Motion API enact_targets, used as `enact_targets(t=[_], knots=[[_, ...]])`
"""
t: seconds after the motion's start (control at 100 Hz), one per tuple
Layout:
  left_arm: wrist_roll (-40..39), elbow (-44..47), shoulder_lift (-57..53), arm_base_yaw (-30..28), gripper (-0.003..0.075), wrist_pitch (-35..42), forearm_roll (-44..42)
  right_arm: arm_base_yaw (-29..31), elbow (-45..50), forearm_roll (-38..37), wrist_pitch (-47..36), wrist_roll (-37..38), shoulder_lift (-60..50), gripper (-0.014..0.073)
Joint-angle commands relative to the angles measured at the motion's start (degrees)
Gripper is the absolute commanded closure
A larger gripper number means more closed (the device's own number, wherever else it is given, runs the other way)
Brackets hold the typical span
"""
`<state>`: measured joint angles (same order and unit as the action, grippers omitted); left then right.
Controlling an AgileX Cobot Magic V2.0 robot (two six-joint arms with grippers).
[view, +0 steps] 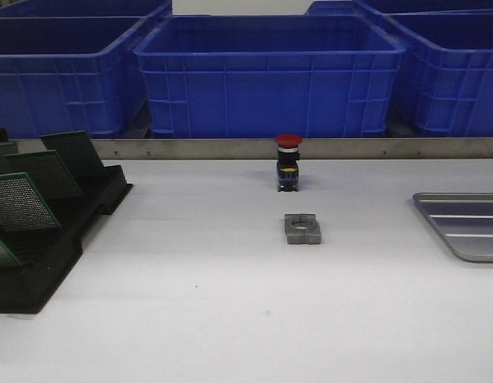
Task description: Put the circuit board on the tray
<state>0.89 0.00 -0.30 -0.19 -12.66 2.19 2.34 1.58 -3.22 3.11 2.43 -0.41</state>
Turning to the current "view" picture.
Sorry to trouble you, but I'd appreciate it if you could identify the metal table edge rail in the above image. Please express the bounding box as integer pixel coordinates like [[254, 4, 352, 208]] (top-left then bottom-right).
[[93, 137, 493, 160]]

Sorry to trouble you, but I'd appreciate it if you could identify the red emergency stop button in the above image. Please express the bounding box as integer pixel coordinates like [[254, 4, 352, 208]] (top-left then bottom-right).
[[275, 133, 303, 192]]

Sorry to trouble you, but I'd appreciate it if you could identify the far right blue bin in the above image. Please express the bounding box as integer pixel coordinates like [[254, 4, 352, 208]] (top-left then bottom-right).
[[306, 0, 493, 15]]

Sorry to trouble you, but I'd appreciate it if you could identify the black slotted board rack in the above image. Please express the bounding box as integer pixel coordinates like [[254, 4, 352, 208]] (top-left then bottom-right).
[[0, 165, 132, 314]]

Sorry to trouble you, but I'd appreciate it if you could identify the centre blue plastic bin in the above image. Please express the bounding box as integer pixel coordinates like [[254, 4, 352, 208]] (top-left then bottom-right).
[[135, 15, 404, 139]]

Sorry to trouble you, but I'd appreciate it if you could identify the silver metal tray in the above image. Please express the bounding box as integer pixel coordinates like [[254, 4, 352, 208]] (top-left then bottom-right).
[[412, 192, 493, 263]]

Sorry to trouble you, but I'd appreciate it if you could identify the left blue plastic bin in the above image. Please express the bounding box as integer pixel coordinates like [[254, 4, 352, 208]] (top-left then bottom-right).
[[0, 17, 149, 138]]

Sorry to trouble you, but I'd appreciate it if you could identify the far left blue bin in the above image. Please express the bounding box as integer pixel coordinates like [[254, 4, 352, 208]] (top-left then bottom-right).
[[0, 0, 172, 18]]

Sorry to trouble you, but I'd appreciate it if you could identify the grey metal clamp block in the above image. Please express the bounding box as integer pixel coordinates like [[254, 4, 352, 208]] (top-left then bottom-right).
[[284, 213, 322, 245]]

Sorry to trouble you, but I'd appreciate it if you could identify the rearmost green circuit board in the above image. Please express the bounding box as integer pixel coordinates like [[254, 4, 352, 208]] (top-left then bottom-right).
[[40, 131, 106, 178]]

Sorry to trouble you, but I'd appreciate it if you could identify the blue plastic bin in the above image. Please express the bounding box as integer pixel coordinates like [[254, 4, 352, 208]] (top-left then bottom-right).
[[135, 15, 404, 139], [385, 13, 493, 137], [0, 17, 149, 138]]

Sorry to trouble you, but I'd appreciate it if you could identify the right blue plastic bin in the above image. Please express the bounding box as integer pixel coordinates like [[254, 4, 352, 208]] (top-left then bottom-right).
[[385, 13, 493, 137]]

